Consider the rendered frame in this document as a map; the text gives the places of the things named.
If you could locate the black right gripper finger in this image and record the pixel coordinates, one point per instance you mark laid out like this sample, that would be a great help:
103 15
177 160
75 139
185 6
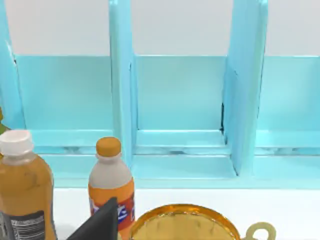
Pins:
102 223

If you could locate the orange soda bottle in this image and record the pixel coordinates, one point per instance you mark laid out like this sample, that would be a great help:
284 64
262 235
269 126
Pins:
110 175

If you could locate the gold trophy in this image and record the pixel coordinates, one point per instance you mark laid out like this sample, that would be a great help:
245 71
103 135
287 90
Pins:
182 225

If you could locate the brown bottle with white cap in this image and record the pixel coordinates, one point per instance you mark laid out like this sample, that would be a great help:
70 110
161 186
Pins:
23 187

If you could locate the light blue rack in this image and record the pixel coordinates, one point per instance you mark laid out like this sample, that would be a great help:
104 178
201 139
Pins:
175 105

